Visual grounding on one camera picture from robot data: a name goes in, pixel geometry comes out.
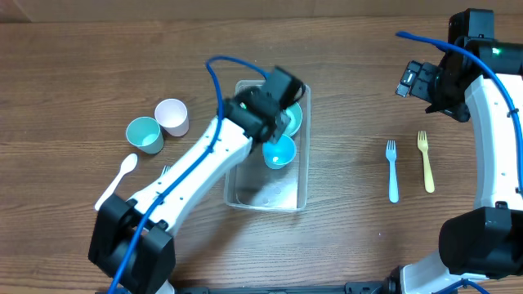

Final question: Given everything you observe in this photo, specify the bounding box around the green cup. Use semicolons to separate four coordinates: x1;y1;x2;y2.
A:
126;117;164;154

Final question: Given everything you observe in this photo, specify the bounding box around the right blue cable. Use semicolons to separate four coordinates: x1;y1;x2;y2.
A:
395;30;523;294

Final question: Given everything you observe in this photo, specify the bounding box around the teal bowl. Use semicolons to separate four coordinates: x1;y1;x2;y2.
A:
284;103;303;136

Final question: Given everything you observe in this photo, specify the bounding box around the left blue cable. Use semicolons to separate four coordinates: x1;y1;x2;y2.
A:
106;56;270;294

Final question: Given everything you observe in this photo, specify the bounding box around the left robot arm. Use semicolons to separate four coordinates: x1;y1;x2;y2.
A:
88;85;304;293

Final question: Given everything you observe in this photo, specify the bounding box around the yellow plastic fork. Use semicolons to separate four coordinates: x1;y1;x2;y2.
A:
417;131;435;193

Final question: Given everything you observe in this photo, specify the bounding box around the pink white cup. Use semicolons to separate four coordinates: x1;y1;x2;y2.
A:
154;99;189;136

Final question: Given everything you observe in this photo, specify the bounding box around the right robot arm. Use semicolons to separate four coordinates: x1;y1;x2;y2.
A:
382;31;522;293

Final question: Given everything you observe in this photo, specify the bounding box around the white plastic spoon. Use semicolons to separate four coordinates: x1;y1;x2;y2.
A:
94;154;138;211

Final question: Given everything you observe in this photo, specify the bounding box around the light blue plastic fork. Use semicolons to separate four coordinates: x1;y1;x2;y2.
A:
386;140;400;203

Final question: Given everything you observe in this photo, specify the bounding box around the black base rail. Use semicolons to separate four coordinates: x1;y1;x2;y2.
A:
161;278;402;294

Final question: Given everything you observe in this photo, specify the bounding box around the green plastic fork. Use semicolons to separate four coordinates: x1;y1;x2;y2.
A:
160;165;171;176

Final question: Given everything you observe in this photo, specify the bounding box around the blue cup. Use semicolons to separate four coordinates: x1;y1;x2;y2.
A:
262;135;297;170

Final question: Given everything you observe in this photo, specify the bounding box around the blue cable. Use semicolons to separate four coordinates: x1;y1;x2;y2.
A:
106;56;270;294
395;30;523;294

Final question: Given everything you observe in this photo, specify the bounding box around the clear plastic container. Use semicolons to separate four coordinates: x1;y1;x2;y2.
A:
224;87;311;212

